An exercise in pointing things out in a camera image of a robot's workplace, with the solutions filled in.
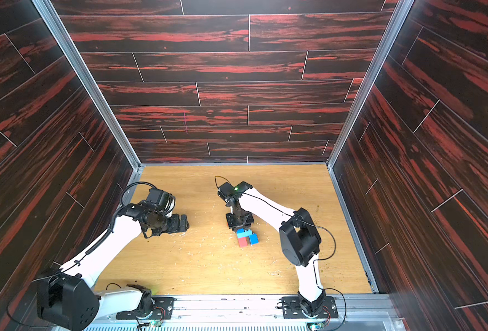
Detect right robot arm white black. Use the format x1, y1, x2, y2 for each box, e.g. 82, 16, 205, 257
218, 181, 326, 317

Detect light blue long lego brick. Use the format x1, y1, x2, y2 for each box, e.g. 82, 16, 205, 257
236, 229, 254, 239

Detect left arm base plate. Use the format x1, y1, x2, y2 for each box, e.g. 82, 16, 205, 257
115, 297, 176, 321

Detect aluminium front rail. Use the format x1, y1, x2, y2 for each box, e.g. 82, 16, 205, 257
53, 294, 406, 331

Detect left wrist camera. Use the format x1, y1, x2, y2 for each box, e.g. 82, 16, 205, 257
147, 188, 176, 215

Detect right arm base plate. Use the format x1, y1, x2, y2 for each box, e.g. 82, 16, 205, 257
276, 296, 338, 319

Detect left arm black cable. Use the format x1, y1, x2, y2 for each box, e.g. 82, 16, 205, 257
84, 181, 158, 253

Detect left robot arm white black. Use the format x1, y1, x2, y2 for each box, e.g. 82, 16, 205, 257
37, 200, 190, 330

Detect small red lego brick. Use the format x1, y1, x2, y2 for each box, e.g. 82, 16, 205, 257
238, 237, 249, 248

